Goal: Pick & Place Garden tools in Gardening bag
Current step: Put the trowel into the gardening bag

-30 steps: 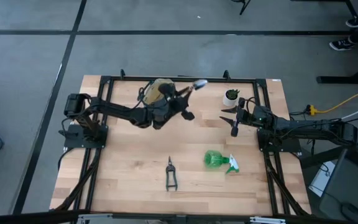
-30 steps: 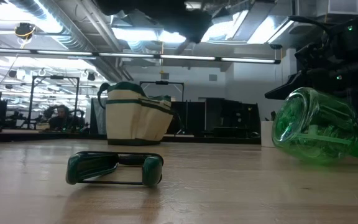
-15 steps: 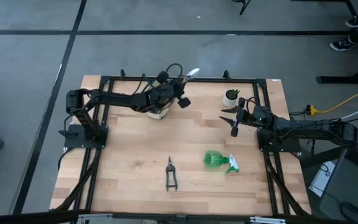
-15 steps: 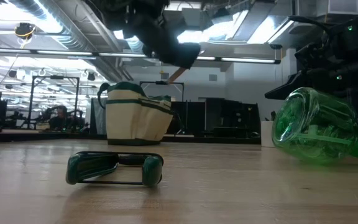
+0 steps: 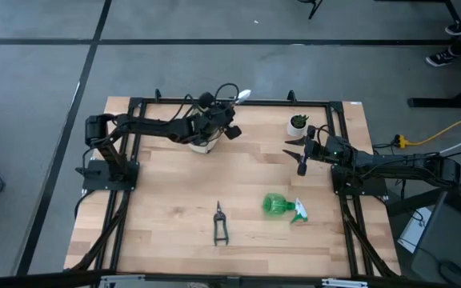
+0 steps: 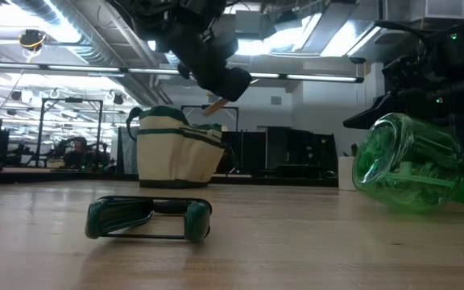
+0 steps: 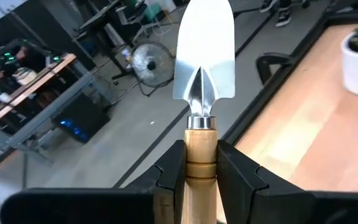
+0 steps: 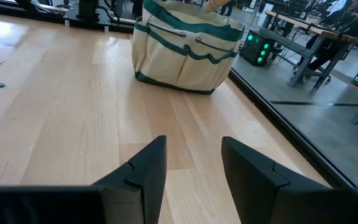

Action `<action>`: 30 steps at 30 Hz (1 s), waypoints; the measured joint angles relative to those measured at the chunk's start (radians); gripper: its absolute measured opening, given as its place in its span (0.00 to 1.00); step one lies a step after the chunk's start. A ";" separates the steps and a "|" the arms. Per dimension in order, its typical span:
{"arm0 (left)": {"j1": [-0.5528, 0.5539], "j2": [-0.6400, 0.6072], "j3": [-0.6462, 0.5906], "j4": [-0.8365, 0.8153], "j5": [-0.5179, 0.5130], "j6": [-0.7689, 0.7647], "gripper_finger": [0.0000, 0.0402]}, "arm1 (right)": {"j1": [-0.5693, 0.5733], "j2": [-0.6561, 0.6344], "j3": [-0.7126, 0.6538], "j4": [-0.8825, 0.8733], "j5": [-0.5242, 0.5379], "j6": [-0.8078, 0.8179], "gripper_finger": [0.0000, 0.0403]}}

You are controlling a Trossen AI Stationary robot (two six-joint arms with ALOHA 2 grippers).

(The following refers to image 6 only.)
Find black cabinet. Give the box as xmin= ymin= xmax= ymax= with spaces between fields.
xmin=257 ymin=125 xmax=338 ymax=179

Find wooden handled hand cultivator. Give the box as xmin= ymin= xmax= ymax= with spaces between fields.
xmin=202 ymin=97 xmax=230 ymax=118

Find green transparent spray bottle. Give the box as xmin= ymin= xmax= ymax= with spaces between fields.
xmin=351 ymin=112 xmax=464 ymax=215

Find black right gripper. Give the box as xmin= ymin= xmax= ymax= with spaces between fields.
xmin=342 ymin=74 xmax=464 ymax=131

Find round metal ventilation duct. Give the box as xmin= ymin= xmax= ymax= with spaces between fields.
xmin=10 ymin=0 xmax=174 ymax=107

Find green handled pruning shears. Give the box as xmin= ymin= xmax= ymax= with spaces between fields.
xmin=84 ymin=195 xmax=214 ymax=244

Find beige and green garden bag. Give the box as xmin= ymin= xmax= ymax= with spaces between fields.
xmin=125 ymin=105 xmax=227 ymax=190

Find long ceiling light bar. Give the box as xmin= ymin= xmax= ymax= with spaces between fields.
xmin=0 ymin=60 xmax=365 ymax=85

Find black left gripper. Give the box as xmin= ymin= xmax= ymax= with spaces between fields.
xmin=113 ymin=0 xmax=254 ymax=103

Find person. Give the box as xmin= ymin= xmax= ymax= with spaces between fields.
xmin=60 ymin=135 xmax=110 ymax=170

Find black background frame stand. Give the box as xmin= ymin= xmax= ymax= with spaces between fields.
xmin=35 ymin=97 xmax=105 ymax=168
xmin=180 ymin=104 xmax=241 ymax=176

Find black aluminium table frame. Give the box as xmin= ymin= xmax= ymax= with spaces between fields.
xmin=0 ymin=168 xmax=339 ymax=188

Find black and yellow cord reel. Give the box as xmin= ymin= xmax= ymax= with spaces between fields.
xmin=18 ymin=27 xmax=48 ymax=52

